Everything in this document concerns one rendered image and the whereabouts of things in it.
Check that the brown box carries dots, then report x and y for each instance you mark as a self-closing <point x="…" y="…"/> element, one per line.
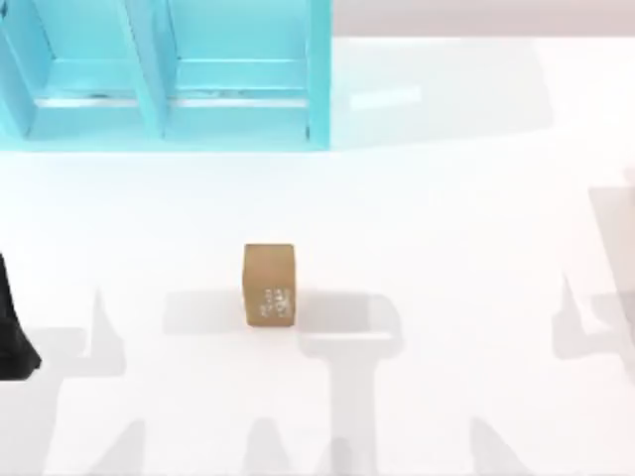
<point x="269" y="285"/>

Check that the light blue rack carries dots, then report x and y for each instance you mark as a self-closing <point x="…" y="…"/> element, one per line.
<point x="149" y="74"/>

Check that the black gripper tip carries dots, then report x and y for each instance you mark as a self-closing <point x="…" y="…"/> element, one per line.
<point x="12" y="342"/>

